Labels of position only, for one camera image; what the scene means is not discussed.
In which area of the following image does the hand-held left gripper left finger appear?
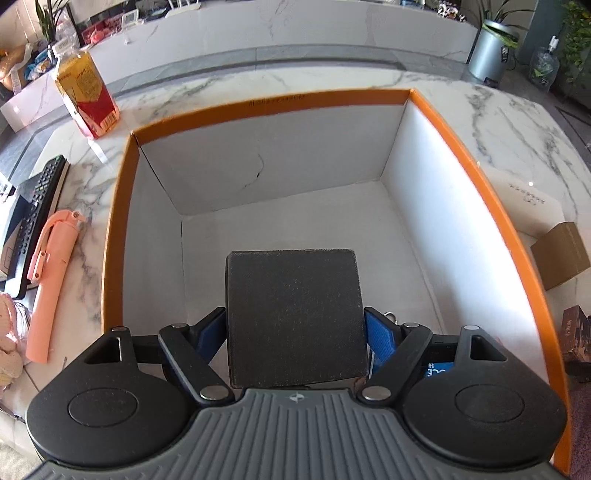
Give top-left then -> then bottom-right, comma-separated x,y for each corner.
85,307 -> 236,407

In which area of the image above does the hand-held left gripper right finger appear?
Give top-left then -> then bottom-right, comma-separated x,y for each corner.
355,307 -> 509,409

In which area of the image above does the dark brown square box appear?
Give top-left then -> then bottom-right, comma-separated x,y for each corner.
225,248 -> 370,389

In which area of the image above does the white paper envelope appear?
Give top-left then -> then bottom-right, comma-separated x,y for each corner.
480,166 -> 565,238

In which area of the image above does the orange cardboard box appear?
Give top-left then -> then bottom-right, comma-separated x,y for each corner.
102,88 -> 572,478

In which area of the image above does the pink selfie stick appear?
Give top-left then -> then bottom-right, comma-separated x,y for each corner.
26,209 -> 88,363

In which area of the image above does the dark brown small box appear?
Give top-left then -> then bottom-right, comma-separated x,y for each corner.
560,305 -> 591,377

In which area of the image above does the small tan box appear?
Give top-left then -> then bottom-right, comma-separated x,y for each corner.
530,222 -> 591,291

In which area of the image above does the pink bunny plush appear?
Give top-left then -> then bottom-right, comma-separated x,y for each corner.
0,293 -> 31,393

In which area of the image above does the black remote control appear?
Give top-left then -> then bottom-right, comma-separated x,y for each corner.
9,156 -> 70,282

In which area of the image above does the purple fuzzy cloth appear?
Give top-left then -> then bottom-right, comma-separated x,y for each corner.
566,378 -> 591,480

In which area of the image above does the drink bottle red label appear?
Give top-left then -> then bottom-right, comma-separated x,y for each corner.
54,44 -> 121,140

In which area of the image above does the plant in silver pot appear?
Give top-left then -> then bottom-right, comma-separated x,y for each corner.
467,0 -> 532,88

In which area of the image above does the clear water jug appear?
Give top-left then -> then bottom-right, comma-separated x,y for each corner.
529,37 -> 561,93

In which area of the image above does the white marble television cabinet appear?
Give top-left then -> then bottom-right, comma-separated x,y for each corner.
0,0 -> 478,134

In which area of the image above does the gold vase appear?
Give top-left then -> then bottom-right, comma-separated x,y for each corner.
0,46 -> 33,95

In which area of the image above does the white router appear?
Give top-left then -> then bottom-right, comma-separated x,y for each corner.
164,0 -> 204,17

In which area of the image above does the cow figurine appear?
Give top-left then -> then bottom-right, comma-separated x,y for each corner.
436,0 -> 467,21

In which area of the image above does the long-leaf potted plant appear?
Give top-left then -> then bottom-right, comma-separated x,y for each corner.
34,0 -> 75,44

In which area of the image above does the green climbing plant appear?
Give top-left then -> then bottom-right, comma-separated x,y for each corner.
561,0 -> 591,84

